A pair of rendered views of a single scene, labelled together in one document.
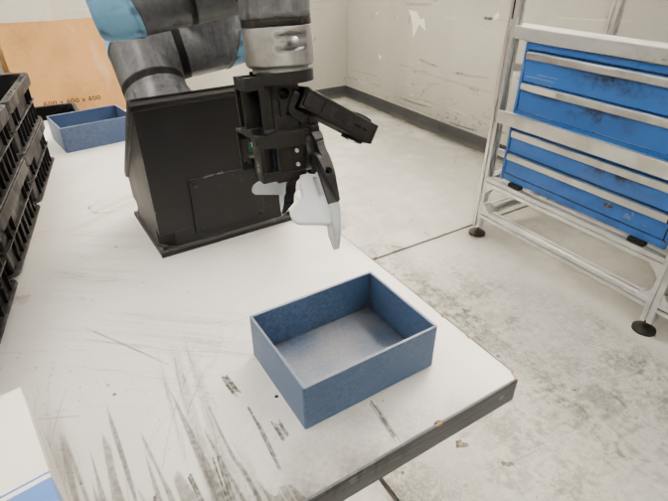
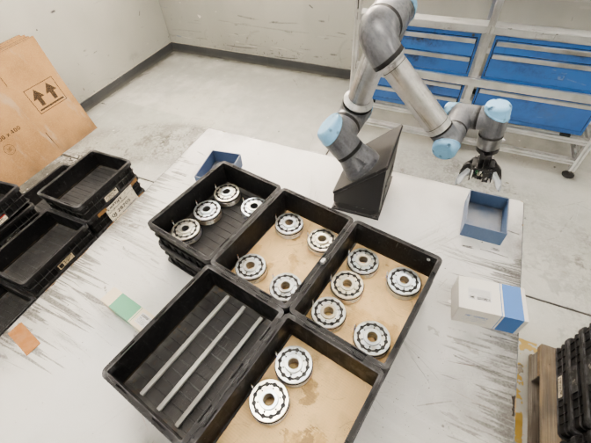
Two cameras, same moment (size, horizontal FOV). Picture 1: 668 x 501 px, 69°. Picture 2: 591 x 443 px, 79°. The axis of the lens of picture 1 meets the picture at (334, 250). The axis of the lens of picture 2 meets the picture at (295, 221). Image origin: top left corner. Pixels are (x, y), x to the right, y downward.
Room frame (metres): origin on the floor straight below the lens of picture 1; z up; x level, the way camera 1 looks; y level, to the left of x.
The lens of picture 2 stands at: (0.11, 1.11, 1.83)
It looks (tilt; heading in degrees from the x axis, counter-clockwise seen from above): 49 degrees down; 329
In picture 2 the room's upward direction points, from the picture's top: 4 degrees counter-clockwise
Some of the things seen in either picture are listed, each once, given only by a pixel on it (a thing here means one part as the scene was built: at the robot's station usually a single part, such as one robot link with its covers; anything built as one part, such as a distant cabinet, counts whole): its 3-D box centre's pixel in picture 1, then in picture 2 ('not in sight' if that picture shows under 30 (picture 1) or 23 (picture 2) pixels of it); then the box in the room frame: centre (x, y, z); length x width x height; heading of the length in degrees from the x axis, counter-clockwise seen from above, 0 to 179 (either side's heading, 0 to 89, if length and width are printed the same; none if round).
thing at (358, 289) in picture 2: not in sight; (346, 284); (0.52, 0.69, 0.86); 0.10 x 0.10 x 0.01
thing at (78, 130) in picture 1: (92, 127); (219, 170); (1.41, 0.72, 0.74); 0.20 x 0.15 x 0.07; 129
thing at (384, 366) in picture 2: not in sight; (368, 285); (0.46, 0.66, 0.92); 0.40 x 0.30 x 0.02; 111
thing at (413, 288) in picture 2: not in sight; (404, 280); (0.43, 0.54, 0.86); 0.10 x 0.10 x 0.01
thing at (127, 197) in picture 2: not in sight; (123, 205); (1.87, 1.17, 0.41); 0.31 x 0.02 x 0.16; 121
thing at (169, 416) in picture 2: not in sight; (202, 349); (0.60, 1.14, 0.87); 0.40 x 0.30 x 0.11; 111
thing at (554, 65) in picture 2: not in sight; (540, 88); (1.01, -1.34, 0.60); 0.72 x 0.03 x 0.56; 31
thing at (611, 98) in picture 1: (590, 139); (413, 69); (1.69, -0.93, 0.60); 0.72 x 0.03 x 0.56; 31
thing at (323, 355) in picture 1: (342, 340); (485, 216); (0.49, -0.01, 0.74); 0.20 x 0.15 x 0.07; 122
